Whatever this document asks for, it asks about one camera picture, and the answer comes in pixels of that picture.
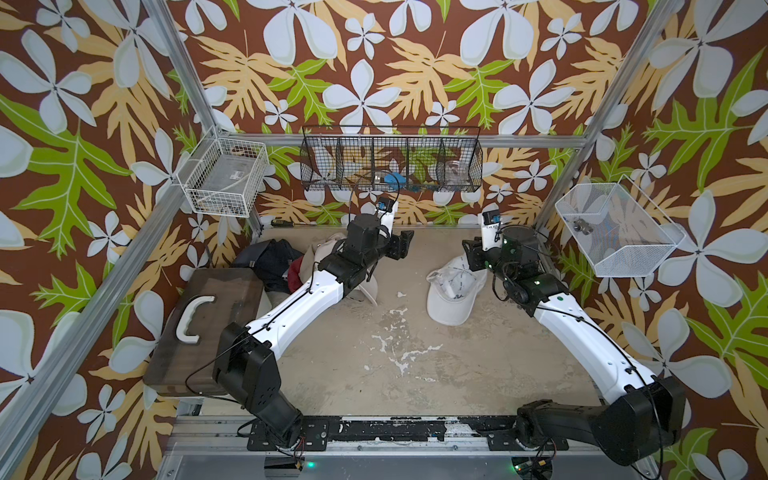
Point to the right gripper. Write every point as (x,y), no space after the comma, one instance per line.
(476,254)

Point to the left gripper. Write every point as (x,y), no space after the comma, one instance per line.
(396,245)

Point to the white baseball cap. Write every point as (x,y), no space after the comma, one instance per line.
(453,289)

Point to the cream pink baseball cap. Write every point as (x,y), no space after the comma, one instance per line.
(367,290)

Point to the maroon baseball cap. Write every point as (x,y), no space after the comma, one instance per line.
(293,276)

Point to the black baseball cap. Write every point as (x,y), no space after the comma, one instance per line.
(270,261)

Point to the beige baseball cap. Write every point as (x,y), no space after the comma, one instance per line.
(307,265)

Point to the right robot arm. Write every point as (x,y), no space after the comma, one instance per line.
(641,412)

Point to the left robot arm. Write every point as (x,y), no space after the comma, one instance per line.
(246,362)

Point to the blue object in basket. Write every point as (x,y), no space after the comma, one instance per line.
(395,179)

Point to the small dark object in basket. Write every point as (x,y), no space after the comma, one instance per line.
(582,226)

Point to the white mesh basket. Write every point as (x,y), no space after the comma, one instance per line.
(632,235)

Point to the brown lidded storage box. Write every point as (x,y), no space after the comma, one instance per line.
(213,298)

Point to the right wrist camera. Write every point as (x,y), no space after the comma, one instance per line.
(491,229)

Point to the black wire basket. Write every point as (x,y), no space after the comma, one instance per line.
(431,158)

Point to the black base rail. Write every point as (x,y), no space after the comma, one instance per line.
(496,432)

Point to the white wire basket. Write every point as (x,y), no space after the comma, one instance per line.
(222,175)

